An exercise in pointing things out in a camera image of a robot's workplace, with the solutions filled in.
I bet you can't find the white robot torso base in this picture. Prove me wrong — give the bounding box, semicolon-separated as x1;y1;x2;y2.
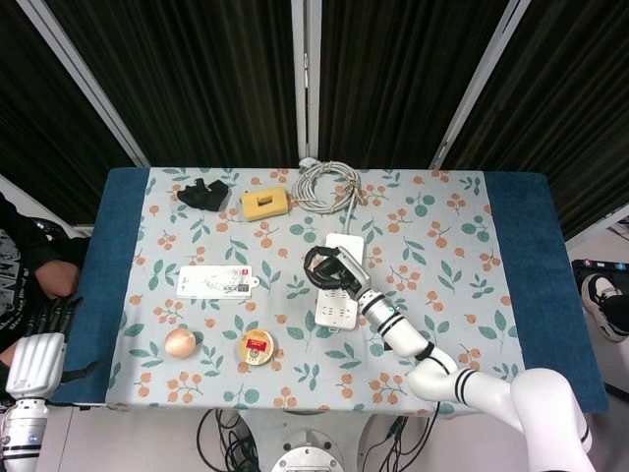
235;410;379;472

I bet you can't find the white and black sneaker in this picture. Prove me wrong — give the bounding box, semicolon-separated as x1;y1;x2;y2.
579;272;629;340

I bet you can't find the round tin with red label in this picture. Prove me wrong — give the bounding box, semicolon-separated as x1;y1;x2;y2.
236;329;275;368

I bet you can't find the person in black shirt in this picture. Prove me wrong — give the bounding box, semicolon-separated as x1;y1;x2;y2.
0;191;92;355

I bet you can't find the black pleated curtain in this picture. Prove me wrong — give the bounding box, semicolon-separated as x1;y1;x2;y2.
317;0;512;169
444;0;629;242
0;0;137;225
43;0;301;167

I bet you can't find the pink egg-shaped ball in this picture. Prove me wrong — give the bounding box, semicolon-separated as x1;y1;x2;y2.
164;327;199;359

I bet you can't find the white printed flat package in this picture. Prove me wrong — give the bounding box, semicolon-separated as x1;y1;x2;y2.
175;264;260;300

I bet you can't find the black device with coloured lights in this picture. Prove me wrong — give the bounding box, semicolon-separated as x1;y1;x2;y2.
572;259;629;276

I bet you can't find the grey coiled power cable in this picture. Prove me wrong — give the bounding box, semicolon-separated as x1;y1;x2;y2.
293;156;368;235

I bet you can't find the yellow sponge block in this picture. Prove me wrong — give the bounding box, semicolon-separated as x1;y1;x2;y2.
241;187;292;223

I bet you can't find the black cable bundle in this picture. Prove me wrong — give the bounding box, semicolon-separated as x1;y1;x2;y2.
361;415;441;472
196;407;261;472

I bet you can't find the blue table cover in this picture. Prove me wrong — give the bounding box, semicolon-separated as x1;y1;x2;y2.
46;166;610;417

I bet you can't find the white power strip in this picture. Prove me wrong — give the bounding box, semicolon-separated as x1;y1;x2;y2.
313;233;368;331

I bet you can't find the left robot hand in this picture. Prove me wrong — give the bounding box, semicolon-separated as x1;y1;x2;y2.
4;294;99;402

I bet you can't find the white metal frame post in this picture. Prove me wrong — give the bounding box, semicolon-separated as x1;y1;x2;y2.
17;0;148;168
290;0;321;161
429;0;532;171

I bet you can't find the black fabric strap bundle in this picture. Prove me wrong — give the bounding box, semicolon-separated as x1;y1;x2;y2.
175;177;232;212

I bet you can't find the floral patterned tablecloth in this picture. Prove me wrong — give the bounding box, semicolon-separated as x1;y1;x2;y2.
104;166;535;414

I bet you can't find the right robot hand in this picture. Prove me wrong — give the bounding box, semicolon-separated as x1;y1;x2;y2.
303;245;372;299

